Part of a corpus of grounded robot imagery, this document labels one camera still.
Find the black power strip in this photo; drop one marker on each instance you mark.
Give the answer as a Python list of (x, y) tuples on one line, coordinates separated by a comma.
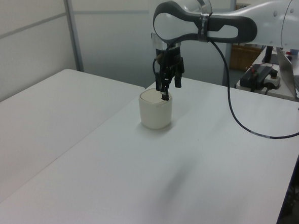
[(258, 74)]

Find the small white trash can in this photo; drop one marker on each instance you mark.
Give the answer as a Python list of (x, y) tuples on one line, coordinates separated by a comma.
[(154, 114)]

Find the open grey laptop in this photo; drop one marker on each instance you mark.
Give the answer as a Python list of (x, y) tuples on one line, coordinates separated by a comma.
[(287, 72)]

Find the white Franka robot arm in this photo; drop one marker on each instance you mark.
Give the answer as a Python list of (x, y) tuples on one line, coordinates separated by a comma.
[(292, 21)]

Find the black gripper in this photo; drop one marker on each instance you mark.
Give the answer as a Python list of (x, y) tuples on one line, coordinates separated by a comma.
[(171, 57)]

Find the brown cardboard box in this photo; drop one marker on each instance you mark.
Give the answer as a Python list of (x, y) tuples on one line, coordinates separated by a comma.
[(244, 57)]

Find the black monitor stand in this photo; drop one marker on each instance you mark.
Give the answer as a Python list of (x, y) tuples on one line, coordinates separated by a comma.
[(269, 54)]

